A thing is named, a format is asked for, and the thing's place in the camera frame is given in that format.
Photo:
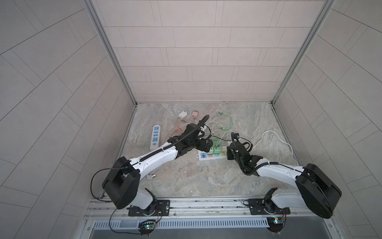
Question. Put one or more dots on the white blue socket power strip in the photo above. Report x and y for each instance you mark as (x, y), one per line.
(155, 138)

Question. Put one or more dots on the left green circuit board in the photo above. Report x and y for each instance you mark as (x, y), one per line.
(147, 227)

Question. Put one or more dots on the green circuit board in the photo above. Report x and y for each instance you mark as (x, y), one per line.
(147, 227)
(276, 225)

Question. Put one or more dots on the white charger adapter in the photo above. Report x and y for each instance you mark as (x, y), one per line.
(182, 115)

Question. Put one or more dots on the pink charger adapter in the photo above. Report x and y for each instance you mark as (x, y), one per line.
(195, 114)

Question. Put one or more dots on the aluminium mounting rail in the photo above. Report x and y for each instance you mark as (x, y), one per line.
(181, 208)

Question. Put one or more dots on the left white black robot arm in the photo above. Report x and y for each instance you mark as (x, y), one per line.
(122, 182)

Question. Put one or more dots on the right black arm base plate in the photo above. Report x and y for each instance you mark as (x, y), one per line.
(265, 207)

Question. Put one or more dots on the right green circuit board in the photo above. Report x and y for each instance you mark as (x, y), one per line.
(276, 225)

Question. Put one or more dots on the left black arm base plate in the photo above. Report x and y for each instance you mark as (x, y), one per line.
(156, 208)

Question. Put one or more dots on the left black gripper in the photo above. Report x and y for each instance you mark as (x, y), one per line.
(207, 147)

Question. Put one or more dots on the green charger adapter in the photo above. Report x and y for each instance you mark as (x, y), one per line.
(217, 150)
(211, 151)

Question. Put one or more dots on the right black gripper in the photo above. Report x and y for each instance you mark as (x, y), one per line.
(229, 153)

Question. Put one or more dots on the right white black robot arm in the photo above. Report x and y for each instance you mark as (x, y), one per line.
(313, 189)

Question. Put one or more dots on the white multicolour socket power strip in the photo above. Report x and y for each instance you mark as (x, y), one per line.
(214, 154)

